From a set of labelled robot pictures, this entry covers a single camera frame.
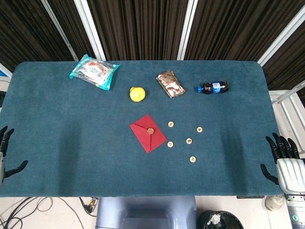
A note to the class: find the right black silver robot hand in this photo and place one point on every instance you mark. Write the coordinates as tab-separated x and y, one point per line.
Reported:
291	174

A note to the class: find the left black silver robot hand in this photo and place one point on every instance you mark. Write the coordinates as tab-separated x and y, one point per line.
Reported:
4	140

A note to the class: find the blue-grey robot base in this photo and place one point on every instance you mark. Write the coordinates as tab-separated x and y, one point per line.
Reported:
145	212

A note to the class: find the teal table cloth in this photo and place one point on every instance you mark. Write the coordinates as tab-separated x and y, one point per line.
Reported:
71	143

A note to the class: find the white panel with blue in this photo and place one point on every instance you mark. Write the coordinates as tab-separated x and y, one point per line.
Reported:
4	70

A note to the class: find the black trash bin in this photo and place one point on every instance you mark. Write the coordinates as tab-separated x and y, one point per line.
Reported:
219	220

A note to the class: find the teal clear snack bag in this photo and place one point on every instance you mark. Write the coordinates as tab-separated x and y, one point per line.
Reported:
94	71

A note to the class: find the cola bottle with blue cap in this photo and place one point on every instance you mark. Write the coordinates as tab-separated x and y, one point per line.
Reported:
213	87

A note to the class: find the slim grey metal pole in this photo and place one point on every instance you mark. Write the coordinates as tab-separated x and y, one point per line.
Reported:
59	31

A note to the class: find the yellow lemon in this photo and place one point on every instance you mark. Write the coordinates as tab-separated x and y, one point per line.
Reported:
137	95

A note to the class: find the red envelope with wax seal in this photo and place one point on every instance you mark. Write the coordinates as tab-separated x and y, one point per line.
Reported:
147	134

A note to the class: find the gold red snack packet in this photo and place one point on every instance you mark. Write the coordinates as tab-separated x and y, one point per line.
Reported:
170	83

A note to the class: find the dark brown curtain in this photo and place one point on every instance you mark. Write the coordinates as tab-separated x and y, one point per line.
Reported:
143	28

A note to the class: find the aluminium profile frame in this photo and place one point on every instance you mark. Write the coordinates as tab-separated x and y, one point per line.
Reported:
276	93

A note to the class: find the white frame pole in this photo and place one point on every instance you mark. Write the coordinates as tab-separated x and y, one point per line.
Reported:
91	31
281	38
187	28

